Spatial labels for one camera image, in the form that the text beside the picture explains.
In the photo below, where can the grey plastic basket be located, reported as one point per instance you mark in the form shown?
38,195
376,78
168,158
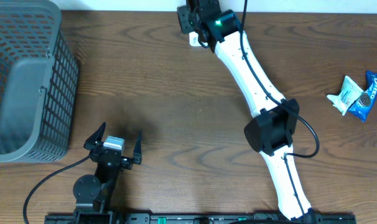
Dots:
38,83

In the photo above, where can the white barcode scanner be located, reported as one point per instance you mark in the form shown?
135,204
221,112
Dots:
193,40

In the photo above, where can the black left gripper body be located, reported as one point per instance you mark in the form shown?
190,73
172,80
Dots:
125,164

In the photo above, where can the blue Oreo cookie pack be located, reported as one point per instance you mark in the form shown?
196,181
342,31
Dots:
363,105

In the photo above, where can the mint green wipes pack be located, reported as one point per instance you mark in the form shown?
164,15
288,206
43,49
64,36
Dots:
349,93

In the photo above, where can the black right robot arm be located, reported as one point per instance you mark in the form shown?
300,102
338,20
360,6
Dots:
273,117

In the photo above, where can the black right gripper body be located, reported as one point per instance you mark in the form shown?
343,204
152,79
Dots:
189,20

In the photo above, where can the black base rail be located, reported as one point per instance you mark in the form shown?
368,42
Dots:
145,218

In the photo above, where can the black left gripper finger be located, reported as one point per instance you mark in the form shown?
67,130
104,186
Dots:
95,139
137,152

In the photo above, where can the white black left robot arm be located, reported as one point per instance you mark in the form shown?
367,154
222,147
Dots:
93,191

